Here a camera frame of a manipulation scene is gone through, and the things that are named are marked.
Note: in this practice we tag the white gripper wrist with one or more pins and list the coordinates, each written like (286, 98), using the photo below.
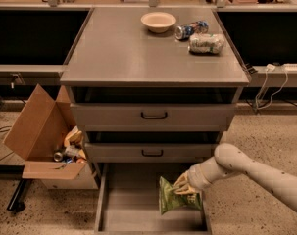
(196, 177)

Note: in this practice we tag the green jalapeno chip bag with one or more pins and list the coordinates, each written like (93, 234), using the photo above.
(169, 200)

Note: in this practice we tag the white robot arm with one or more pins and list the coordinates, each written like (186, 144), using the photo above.
(228, 161)

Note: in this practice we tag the grey open bottom drawer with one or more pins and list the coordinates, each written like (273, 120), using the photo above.
(128, 203)

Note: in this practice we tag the grey middle drawer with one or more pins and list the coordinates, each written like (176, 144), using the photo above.
(149, 153)

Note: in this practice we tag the grey drawer cabinet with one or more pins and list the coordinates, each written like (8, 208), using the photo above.
(117, 60)

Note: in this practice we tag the grey top drawer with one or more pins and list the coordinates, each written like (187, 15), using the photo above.
(153, 117)

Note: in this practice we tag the silver can in box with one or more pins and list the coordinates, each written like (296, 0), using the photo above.
(58, 156)

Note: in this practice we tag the white green crushed can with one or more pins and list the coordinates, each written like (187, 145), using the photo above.
(201, 43)

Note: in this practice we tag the brown cardboard box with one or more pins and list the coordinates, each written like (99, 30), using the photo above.
(39, 131)

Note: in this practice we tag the blue soda can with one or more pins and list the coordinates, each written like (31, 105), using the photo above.
(183, 32)

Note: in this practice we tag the white power strip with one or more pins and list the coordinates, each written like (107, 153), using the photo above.
(290, 67)

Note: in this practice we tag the white paper bowl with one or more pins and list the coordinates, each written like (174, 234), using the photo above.
(158, 22)

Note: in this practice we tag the black table leg base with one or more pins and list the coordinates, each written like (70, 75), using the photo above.
(15, 172)

